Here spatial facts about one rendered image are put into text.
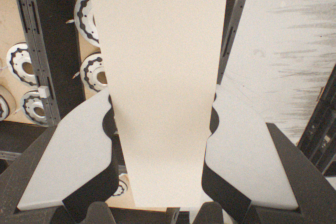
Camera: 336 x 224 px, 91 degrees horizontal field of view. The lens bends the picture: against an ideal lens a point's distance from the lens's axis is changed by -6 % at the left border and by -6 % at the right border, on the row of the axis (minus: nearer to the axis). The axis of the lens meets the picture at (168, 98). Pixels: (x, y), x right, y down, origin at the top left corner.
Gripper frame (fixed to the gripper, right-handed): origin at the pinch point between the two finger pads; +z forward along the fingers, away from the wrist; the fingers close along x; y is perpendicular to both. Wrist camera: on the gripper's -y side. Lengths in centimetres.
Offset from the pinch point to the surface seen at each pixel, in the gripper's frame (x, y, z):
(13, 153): -36.3, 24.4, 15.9
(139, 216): -13, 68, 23
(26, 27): -21.0, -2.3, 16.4
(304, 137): 87, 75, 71
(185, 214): 12, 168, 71
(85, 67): -16.8, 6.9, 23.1
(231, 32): 9.5, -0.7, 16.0
